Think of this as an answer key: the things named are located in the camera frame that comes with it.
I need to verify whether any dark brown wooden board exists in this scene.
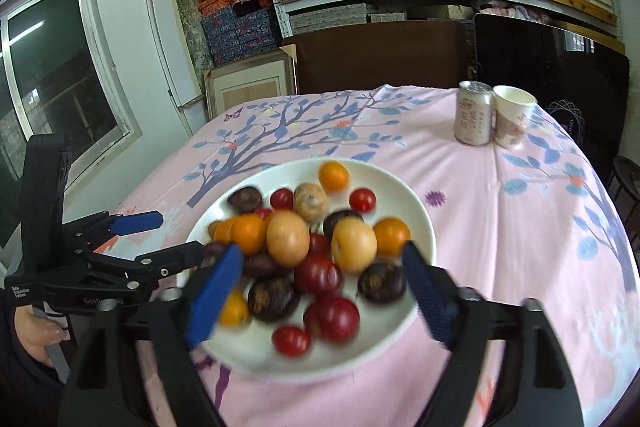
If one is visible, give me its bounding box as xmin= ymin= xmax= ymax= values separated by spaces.
xmin=281 ymin=21 xmax=476 ymax=96

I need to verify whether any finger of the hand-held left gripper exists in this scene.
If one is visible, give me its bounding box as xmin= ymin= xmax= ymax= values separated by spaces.
xmin=62 ymin=210 xmax=164 ymax=253
xmin=85 ymin=241 xmax=207 ymax=290

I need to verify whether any pink deer-print tablecloth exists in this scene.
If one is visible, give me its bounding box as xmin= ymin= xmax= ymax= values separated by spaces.
xmin=107 ymin=84 xmax=640 ymax=427

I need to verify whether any white framed window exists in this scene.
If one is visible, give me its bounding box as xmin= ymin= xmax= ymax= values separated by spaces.
xmin=0 ymin=0 xmax=143 ymax=228

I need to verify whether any grey marble slab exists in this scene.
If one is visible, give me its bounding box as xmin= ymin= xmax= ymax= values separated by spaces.
xmin=172 ymin=0 xmax=211 ymax=72

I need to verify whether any stack of blue floral boxes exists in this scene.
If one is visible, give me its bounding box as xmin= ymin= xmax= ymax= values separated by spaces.
xmin=197 ymin=0 xmax=283 ymax=68

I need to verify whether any white leaning board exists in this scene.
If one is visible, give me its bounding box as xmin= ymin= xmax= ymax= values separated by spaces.
xmin=145 ymin=0 xmax=201 ymax=110

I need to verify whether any orange mandarin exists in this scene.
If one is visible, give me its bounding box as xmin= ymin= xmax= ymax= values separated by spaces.
xmin=372 ymin=217 xmax=412 ymax=258
xmin=230 ymin=214 xmax=269 ymax=256
xmin=212 ymin=218 xmax=236 ymax=244

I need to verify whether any person's left hand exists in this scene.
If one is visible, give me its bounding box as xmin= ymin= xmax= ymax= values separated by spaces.
xmin=14 ymin=306 xmax=68 ymax=368

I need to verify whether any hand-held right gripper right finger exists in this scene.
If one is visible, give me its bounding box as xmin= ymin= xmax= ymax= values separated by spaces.
xmin=401 ymin=241 xmax=587 ymax=427

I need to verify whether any white round plate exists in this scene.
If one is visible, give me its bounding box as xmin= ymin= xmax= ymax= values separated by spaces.
xmin=177 ymin=157 xmax=437 ymax=384

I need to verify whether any pale drink can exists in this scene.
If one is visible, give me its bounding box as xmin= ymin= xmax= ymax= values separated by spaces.
xmin=454 ymin=80 xmax=495 ymax=146

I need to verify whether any pink cloth bundle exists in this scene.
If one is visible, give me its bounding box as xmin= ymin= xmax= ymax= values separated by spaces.
xmin=475 ymin=1 xmax=548 ymax=25

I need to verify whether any person's left forearm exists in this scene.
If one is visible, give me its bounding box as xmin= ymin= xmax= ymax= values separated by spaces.
xmin=0 ymin=297 xmax=66 ymax=427

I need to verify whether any small yellow-orange citrus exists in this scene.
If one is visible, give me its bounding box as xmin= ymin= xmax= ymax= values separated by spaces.
xmin=218 ymin=288 xmax=251 ymax=327
xmin=319 ymin=161 xmax=350 ymax=192

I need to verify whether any dark wooden chair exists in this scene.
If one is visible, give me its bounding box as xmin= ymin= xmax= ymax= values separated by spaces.
xmin=607 ymin=154 xmax=640 ymax=258

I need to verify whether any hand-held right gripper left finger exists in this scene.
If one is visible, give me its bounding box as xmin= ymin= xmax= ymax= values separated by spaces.
xmin=57 ymin=243 xmax=245 ymax=427

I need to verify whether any yellow passion fruit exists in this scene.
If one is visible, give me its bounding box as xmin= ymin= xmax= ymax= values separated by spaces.
xmin=266 ymin=210 xmax=311 ymax=268
xmin=293 ymin=183 xmax=328 ymax=223
xmin=330 ymin=220 xmax=378 ymax=274

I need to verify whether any black glossy panel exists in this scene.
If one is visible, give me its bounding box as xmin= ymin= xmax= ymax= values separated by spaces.
xmin=472 ymin=13 xmax=631 ymax=188

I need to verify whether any pale wooden picture frame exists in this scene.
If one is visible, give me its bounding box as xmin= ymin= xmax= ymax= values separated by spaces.
xmin=201 ymin=44 xmax=298 ymax=122

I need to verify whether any printed paper cup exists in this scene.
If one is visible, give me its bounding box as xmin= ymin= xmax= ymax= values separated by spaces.
xmin=492 ymin=85 xmax=538 ymax=151

